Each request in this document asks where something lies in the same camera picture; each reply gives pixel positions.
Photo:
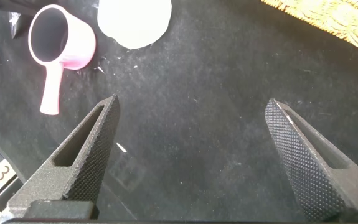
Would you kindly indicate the small white paper scrap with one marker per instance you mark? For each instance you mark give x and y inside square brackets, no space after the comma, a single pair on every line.
[99,69]

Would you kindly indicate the black tablecloth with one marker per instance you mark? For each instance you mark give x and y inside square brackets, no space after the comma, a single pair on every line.
[197,109]

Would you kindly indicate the tiny white paper fleck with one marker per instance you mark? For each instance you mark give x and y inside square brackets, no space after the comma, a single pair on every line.
[121,147]

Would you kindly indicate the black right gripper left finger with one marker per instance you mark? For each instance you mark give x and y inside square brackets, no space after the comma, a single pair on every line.
[73,174]

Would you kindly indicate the pink saucepan with dark inside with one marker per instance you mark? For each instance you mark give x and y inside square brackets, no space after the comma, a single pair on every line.
[79,43]

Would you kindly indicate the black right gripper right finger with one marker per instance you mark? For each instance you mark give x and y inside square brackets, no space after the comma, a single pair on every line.
[315,174]

